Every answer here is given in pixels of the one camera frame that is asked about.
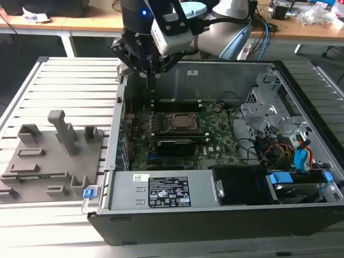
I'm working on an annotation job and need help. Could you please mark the black fan shroud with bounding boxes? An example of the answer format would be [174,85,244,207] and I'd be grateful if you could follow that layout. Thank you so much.
[209,165,273,206]

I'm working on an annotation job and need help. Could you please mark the black graphics card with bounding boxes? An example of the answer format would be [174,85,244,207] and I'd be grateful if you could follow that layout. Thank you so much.
[155,140,197,158]

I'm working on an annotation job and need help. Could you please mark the white power strip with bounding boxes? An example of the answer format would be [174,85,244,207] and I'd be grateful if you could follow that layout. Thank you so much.
[237,42,253,60]

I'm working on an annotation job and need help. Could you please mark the orange flat cable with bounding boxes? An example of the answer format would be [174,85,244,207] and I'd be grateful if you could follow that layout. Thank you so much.
[297,135,316,169]

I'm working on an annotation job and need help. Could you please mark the black open PC case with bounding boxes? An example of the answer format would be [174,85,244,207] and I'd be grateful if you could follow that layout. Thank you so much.
[87,58,344,247]

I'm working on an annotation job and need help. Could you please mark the hard disk in blue carrier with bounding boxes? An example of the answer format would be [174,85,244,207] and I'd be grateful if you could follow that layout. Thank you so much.
[266,171,335,205]

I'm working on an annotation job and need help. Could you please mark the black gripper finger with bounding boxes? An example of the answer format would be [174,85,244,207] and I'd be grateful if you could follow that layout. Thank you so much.
[110,37,152,91]
[151,51,186,92]

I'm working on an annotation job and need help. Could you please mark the grey parts rack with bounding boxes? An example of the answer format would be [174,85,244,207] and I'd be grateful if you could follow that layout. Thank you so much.
[0,109,105,202]

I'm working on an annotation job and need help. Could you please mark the small black box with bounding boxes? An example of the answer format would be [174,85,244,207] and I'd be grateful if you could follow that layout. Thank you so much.
[270,4,291,20]

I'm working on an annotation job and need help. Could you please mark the CPU socket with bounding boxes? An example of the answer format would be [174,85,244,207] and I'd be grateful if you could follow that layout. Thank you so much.
[163,111,204,134]

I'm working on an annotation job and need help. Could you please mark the metal drive cage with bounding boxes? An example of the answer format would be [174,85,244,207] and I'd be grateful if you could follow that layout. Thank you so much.
[240,72,312,140]

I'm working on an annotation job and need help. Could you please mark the black monitor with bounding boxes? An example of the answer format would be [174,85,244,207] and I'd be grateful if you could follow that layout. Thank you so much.
[0,0,91,18]

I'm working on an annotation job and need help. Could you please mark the crumpled white paper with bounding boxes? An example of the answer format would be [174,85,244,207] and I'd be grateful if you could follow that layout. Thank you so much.
[23,7,51,23]

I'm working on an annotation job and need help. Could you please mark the silver CPU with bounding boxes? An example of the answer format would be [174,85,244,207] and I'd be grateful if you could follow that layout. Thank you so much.
[171,113,199,129]

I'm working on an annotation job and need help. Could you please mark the black RAM slot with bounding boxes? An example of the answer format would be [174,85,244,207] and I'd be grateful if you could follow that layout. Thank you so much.
[152,98,202,105]
[150,131,210,138]
[150,137,211,143]
[152,104,203,112]

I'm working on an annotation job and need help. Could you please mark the grey power supply unit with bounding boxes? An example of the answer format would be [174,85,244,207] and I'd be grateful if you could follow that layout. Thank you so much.
[109,170,223,212]

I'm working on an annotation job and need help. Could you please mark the clear plastic bag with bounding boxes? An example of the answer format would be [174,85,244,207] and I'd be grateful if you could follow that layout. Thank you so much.
[297,2,336,26]

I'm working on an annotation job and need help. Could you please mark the red yellow wire bundle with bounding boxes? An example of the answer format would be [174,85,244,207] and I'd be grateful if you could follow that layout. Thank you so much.
[257,142,296,166]

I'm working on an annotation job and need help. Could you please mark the wooden desk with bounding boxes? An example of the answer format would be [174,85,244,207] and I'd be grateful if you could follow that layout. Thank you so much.
[0,6,173,59]
[246,10,344,54]

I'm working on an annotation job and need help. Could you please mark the blue flat cable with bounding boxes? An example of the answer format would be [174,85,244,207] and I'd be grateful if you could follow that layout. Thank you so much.
[294,147,310,174]

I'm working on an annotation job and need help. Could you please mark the grey case hinge bracket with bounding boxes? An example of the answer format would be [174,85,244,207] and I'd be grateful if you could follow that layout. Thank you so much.
[116,64,134,81]

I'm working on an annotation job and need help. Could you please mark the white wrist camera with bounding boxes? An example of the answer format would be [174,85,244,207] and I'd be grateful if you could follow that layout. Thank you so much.
[150,15,196,56]

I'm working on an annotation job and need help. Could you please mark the grey case handle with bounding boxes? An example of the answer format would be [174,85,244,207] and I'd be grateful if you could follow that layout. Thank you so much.
[81,184,108,216]

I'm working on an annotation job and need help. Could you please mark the green motherboard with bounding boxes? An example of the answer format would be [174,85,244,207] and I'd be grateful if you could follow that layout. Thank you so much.
[125,103,242,171]

